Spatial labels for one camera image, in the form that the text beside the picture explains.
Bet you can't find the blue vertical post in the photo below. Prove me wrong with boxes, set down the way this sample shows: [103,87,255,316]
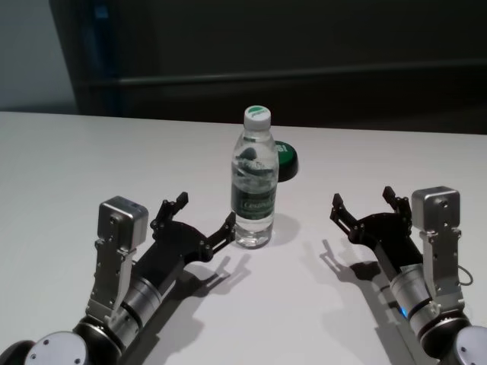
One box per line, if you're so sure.
[85,0,123,116]

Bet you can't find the thin right wrist cable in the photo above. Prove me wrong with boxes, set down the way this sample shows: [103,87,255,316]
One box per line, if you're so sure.
[456,264,475,287]

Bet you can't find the grey horizontal rail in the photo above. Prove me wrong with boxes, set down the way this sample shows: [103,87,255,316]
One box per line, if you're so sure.
[117,71,487,85]

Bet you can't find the clear Cestbon water bottle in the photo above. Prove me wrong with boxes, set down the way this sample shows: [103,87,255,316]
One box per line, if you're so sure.
[230,105,277,250]

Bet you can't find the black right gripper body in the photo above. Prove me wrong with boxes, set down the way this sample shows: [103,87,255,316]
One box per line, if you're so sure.
[349,212,424,277]

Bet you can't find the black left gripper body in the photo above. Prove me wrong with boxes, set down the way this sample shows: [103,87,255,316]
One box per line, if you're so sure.
[132,223,213,290]

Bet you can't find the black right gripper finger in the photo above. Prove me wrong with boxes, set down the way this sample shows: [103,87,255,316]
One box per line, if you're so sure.
[329,192,365,241]
[382,186,414,230]

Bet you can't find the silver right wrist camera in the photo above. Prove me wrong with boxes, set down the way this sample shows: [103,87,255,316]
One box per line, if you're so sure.
[411,186,463,302]

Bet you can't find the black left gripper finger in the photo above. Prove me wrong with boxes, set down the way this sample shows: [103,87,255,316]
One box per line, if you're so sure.
[199,211,238,262]
[150,191,189,239]

